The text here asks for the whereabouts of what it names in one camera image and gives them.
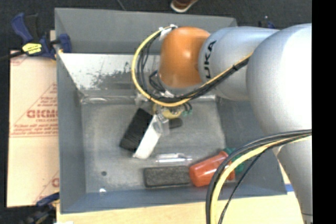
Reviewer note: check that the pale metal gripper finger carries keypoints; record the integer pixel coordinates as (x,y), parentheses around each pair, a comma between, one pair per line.
(165,126)
(156,121)

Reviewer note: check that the black flat block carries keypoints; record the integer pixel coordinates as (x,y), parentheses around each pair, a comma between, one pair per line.
(135,129)

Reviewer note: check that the white flat block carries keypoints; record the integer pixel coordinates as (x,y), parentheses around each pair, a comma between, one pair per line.
(147,143)

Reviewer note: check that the dark grey sponge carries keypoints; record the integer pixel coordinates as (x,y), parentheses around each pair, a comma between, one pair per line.
(166,176)

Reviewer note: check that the grey metal bin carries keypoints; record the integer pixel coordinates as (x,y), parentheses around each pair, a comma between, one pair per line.
(105,139)

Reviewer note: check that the brown cardboard board red print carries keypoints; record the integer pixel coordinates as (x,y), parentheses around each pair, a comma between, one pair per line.
(31,160)

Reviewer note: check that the black cylinder on white bracket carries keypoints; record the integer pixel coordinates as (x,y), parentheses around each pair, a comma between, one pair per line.
(176,123)

